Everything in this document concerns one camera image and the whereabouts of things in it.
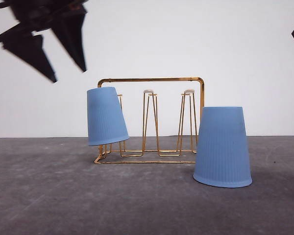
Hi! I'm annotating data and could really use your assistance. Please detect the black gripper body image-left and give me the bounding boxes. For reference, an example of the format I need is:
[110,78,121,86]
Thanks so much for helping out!
[0,0,89,31]

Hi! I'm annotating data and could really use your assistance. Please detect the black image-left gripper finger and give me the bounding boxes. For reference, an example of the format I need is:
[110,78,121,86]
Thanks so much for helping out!
[52,13,87,72]
[0,24,57,83]

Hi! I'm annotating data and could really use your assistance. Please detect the blue ribbed plastic cup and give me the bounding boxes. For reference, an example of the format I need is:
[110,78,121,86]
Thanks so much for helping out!
[193,106,252,188]
[87,87,130,146]

